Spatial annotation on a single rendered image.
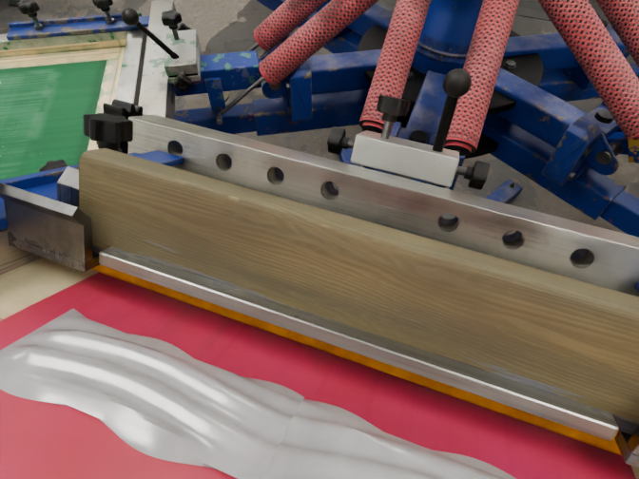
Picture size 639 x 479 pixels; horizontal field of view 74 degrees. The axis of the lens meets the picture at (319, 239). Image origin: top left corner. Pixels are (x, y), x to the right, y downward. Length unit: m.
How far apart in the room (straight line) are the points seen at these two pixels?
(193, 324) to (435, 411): 0.18
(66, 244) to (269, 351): 0.17
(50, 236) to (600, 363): 0.37
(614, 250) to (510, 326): 0.25
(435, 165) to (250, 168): 0.22
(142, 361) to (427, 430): 0.18
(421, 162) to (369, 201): 0.08
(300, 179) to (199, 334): 0.24
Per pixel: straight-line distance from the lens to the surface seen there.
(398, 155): 0.52
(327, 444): 0.26
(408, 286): 0.27
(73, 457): 0.26
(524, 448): 0.32
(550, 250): 0.50
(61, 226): 0.36
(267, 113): 0.97
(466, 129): 0.64
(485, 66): 0.68
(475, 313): 0.27
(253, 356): 0.31
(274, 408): 0.27
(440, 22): 0.94
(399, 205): 0.48
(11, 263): 0.41
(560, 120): 0.91
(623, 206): 0.95
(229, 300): 0.29
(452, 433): 0.30
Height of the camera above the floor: 1.51
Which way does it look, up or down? 54 degrees down
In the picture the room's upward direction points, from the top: straight up
